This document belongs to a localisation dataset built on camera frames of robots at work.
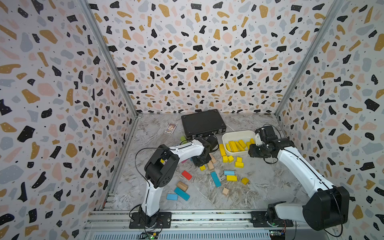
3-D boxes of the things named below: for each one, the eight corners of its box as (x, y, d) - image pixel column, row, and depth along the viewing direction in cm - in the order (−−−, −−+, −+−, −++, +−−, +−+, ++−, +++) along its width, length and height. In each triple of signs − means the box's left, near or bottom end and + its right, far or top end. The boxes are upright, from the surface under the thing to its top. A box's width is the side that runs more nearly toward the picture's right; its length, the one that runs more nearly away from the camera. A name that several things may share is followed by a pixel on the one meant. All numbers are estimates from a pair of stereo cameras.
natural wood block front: (176, 186, 87) (176, 185, 85) (179, 181, 88) (179, 180, 87) (185, 192, 85) (185, 190, 83) (188, 186, 87) (188, 185, 85)
